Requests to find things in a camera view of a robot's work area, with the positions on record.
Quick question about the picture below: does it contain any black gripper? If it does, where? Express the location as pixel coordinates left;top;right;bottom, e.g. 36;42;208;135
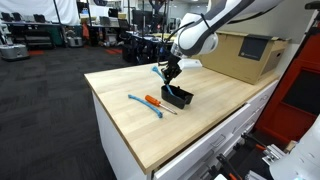
161;53;183;85

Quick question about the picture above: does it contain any blue rope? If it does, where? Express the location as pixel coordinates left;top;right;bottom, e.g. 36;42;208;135
151;65;176;98

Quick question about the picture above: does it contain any silver mobile robot base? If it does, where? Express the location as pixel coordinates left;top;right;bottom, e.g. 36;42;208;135
66;35;84;48
0;43;30;61

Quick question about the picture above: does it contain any black plastic bowl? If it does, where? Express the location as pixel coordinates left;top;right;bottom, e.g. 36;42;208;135
160;84;195;110

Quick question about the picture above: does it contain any dark cluttered workstation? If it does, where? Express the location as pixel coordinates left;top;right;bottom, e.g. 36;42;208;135
120;9;175;65

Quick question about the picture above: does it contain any large cardboard box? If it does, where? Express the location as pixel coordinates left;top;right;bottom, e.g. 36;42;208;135
193;30;290;86

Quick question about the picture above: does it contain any white drawer cabinet under table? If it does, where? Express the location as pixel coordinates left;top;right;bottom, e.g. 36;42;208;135
91;79;280;180

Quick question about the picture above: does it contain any red metal cabinet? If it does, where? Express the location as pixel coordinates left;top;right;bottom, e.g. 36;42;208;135
254;33;320;145

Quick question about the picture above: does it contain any dark table with monitors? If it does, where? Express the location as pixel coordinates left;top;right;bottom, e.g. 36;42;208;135
0;11;65;48

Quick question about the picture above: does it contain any white curved machine cover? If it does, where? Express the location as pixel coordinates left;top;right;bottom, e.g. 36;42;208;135
269;114;320;180

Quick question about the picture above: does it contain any white backdrop curtain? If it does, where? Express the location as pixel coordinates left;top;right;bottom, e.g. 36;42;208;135
0;0;81;26

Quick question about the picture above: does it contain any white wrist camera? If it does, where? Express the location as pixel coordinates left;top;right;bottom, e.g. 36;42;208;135
177;58;203;70

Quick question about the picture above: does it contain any black cable with blue plug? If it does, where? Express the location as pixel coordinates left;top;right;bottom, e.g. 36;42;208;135
156;21;196;66

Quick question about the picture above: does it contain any orange handled screwdriver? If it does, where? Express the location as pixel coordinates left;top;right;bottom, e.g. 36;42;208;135
144;94;178;116

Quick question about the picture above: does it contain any blue handled tool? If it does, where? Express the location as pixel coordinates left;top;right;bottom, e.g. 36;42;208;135
127;94;164;119

